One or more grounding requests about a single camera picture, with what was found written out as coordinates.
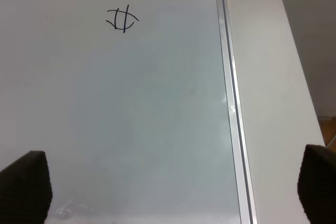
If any white board with aluminium frame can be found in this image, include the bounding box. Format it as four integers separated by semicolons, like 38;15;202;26
1;0;256;223

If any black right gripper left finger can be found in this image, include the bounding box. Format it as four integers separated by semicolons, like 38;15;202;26
1;151;53;224

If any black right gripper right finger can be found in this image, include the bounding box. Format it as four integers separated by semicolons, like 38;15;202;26
297;144;335;223

